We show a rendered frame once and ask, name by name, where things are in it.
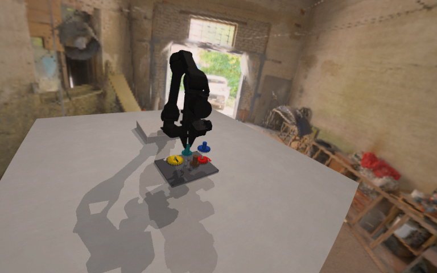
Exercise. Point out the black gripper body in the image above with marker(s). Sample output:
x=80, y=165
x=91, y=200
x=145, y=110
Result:
x=173, y=131

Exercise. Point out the teal gear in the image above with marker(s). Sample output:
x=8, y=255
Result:
x=186, y=151

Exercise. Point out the yellow gear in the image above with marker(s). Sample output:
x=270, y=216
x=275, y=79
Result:
x=176, y=161

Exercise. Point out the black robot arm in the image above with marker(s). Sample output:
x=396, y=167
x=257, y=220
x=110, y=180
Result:
x=195, y=99

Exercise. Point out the blue gear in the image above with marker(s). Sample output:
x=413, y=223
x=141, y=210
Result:
x=204, y=147

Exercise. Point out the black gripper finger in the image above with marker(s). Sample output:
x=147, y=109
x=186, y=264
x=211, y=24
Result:
x=191, y=138
x=184, y=140

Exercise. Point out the brown gear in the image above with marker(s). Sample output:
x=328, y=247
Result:
x=194, y=162

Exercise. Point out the red gear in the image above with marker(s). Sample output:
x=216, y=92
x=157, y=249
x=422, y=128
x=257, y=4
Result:
x=202, y=161

